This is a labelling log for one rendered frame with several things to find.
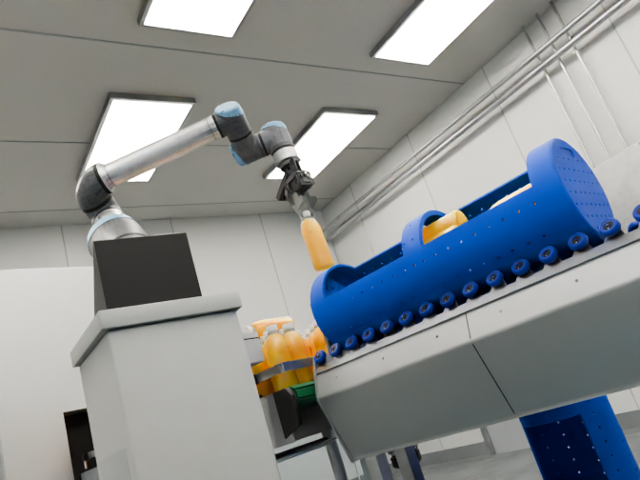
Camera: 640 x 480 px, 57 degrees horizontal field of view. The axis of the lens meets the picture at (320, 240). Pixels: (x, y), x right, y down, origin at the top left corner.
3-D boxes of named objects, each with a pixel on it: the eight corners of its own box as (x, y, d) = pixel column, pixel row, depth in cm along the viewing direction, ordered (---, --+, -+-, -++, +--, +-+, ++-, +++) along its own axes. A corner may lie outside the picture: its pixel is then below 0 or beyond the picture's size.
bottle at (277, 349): (275, 390, 188) (260, 334, 194) (281, 390, 195) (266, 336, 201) (295, 383, 188) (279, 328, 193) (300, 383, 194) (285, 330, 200)
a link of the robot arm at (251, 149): (225, 135, 216) (255, 123, 216) (237, 161, 223) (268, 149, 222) (227, 147, 208) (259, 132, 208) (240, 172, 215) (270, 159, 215)
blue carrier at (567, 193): (590, 242, 128) (535, 130, 135) (326, 358, 183) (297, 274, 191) (629, 238, 148) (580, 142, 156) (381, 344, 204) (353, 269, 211)
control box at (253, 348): (240, 365, 180) (232, 333, 183) (206, 382, 193) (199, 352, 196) (265, 360, 188) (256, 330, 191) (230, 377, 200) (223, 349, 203)
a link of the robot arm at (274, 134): (262, 136, 222) (286, 126, 222) (273, 164, 218) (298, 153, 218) (256, 125, 213) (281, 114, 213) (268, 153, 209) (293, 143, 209)
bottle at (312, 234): (317, 271, 206) (299, 224, 211) (335, 264, 206) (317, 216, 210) (312, 268, 200) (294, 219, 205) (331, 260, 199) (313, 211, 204)
